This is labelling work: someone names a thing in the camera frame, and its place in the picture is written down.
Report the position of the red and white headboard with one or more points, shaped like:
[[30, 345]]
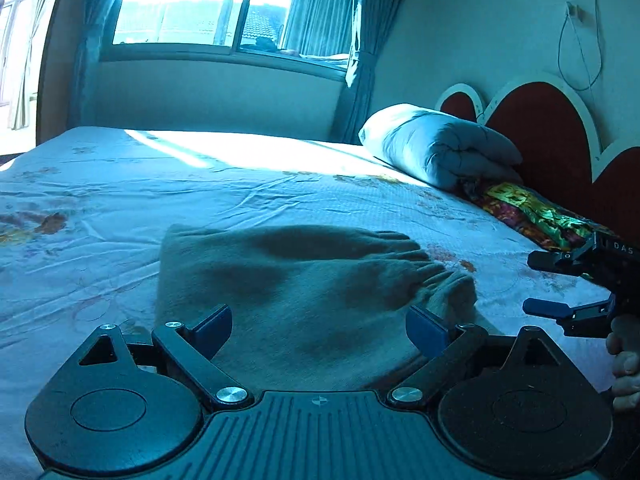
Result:
[[545, 135]]

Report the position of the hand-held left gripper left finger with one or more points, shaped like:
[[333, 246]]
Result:
[[215, 327]]

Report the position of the colourful patterned pillow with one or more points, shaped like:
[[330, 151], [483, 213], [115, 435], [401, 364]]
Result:
[[530, 215]]

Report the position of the folded white quilt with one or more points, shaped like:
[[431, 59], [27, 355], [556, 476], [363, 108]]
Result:
[[430, 145]]

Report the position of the white balcony curtain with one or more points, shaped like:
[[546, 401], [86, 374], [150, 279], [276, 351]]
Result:
[[27, 50]]

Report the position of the blue curtain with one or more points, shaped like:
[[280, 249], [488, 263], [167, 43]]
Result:
[[367, 50], [92, 35]]

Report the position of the bed with floral sheet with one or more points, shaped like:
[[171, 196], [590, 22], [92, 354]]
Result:
[[150, 180]]

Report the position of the person's right hand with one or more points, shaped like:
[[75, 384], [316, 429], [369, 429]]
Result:
[[627, 360]]

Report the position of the sliding glass window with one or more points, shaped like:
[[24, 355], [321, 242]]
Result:
[[190, 5]]

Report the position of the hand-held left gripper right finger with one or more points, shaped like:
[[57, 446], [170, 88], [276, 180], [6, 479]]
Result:
[[425, 332]]

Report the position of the wall socket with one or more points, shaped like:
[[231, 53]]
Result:
[[574, 11]]

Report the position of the grey pants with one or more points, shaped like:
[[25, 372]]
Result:
[[300, 290]]

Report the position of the sheer curtain behind window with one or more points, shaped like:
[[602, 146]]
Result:
[[320, 10]]

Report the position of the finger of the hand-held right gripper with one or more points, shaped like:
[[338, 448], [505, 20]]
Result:
[[550, 260], [542, 306]]

